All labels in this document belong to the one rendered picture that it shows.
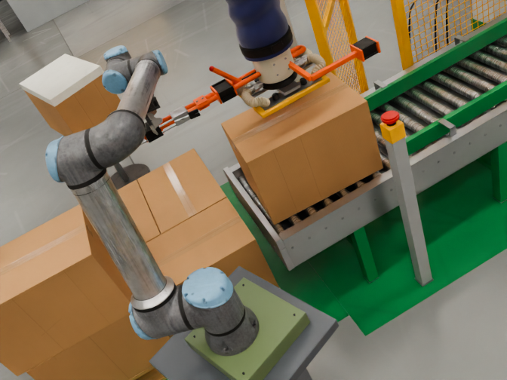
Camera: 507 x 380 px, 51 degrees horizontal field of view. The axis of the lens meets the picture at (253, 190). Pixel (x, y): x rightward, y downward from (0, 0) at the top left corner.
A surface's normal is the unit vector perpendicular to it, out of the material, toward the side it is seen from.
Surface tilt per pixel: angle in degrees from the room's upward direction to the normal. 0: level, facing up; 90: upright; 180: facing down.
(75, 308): 90
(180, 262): 0
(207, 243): 0
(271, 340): 1
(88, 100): 90
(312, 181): 90
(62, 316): 90
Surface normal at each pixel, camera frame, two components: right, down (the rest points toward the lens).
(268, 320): -0.32, -0.73
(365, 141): 0.33, 0.53
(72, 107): 0.64, 0.32
